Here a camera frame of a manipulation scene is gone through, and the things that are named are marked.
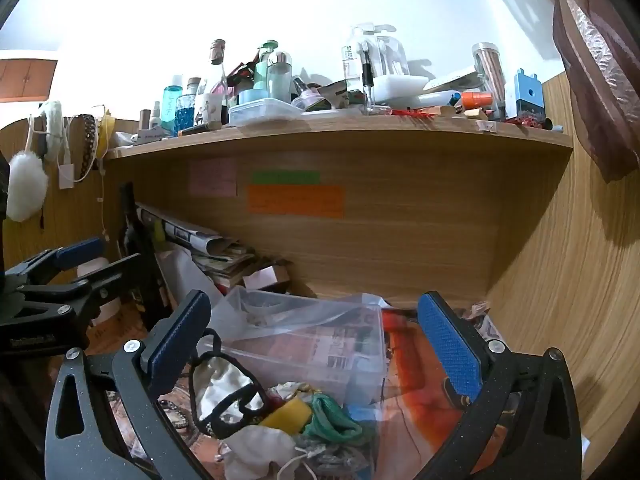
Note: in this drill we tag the white fluffy puff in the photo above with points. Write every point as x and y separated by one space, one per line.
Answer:
28 184

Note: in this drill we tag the tall clear cylinder jar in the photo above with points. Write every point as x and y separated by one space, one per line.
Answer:
488 66

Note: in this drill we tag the clear plastic storage bin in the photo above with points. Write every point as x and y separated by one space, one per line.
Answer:
337 346

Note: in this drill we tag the orange sticky note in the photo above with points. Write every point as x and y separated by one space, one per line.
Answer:
309 200

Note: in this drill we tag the wooden shelf board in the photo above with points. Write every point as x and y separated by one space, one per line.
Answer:
358 133

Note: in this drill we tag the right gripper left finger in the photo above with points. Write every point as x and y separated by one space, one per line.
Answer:
83 440

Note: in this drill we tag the rolled newspaper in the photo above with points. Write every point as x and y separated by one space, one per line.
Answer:
202 240

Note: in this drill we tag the pale green pump bottle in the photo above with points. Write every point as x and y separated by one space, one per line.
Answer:
261 64

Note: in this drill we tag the vintage clock print paper mat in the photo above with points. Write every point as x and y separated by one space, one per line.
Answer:
417 412

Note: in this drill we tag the green cloth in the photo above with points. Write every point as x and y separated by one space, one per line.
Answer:
329 423

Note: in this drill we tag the blue plastic box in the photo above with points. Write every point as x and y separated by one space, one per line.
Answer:
529 97

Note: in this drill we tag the white mug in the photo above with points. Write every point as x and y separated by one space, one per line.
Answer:
207 109

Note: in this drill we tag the beaded headband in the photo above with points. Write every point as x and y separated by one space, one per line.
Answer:
90 135

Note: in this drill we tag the pink sticky note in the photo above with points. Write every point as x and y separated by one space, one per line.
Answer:
214 177

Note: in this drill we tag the green sticky note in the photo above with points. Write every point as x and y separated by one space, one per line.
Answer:
285 177

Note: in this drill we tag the white paper sheet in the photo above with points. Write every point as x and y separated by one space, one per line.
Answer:
181 275

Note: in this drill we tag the yellow green sponge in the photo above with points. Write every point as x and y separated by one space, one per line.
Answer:
291 417

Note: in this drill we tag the blue liquid bottle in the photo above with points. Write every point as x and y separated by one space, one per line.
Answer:
168 106

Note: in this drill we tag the black and white sleep mask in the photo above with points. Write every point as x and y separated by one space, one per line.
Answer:
225 396

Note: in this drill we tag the small white cardboard box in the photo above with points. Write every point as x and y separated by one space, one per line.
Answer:
267 278

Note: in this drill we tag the white drawstring pouch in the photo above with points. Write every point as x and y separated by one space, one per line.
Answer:
260 452

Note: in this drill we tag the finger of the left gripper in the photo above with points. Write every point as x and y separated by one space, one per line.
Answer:
105 279
42 268

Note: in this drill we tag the stack of books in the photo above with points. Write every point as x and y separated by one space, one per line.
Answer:
227 268

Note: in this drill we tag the white floral scrunchie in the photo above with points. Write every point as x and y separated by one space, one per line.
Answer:
286 391

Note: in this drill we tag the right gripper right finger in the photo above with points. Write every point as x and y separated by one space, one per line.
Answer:
522 421

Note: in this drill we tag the orange cap bottle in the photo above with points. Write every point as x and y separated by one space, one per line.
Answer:
471 100

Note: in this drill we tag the cork topped glass bottle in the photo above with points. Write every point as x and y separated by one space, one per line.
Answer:
218 83

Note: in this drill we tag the brown hanging curtain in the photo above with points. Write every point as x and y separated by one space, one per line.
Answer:
598 41

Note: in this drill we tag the clear flat plastic box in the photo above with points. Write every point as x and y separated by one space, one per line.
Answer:
260 111

